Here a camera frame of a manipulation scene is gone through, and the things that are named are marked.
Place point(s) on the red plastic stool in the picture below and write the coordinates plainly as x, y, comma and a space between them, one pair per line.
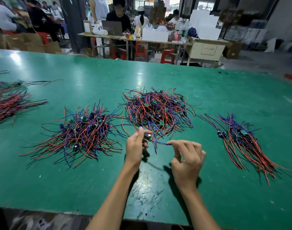
43, 37
167, 56
99, 45
140, 49

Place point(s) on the dark blue bag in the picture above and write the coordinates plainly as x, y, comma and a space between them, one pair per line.
192, 32

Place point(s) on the row of white containers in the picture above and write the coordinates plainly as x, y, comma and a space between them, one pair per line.
155, 34

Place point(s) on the person's right hand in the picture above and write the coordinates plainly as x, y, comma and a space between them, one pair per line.
187, 165

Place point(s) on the long wooden work table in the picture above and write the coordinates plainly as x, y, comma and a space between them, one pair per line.
134, 39

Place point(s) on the dark pillar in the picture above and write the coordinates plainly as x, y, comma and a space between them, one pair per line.
74, 21

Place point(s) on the brown cardboard box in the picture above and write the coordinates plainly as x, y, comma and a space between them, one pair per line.
234, 49

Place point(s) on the row of cardboard boxes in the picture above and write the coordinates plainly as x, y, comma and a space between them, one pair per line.
26, 43

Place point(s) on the person's right forearm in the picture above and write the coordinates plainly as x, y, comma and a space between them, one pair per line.
198, 210

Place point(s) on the person's left forearm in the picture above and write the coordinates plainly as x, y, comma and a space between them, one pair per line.
112, 203

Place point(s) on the grey laptop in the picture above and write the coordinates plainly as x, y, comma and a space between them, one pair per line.
112, 27

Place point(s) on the stack of white boxes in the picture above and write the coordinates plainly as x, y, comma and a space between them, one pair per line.
203, 24

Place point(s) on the person's left hand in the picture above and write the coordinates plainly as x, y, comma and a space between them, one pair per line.
135, 150

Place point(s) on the cream cabinet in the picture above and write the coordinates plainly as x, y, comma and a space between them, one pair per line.
207, 50

